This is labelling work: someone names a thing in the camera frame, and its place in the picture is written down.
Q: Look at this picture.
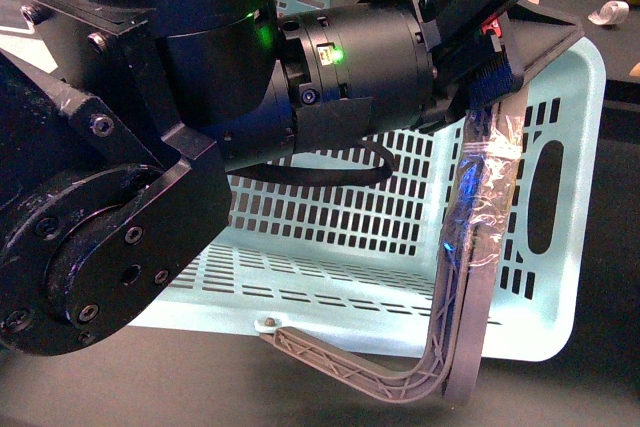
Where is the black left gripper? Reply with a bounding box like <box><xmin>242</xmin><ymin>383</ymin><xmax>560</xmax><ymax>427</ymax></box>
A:
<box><xmin>330</xmin><ymin>0</ymin><xmax>583</xmax><ymax>132</ymax></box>

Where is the light blue plastic basket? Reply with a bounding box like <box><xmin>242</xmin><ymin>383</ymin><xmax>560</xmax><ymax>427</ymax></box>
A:
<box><xmin>127</xmin><ymin>0</ymin><xmax>607</xmax><ymax>406</ymax></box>

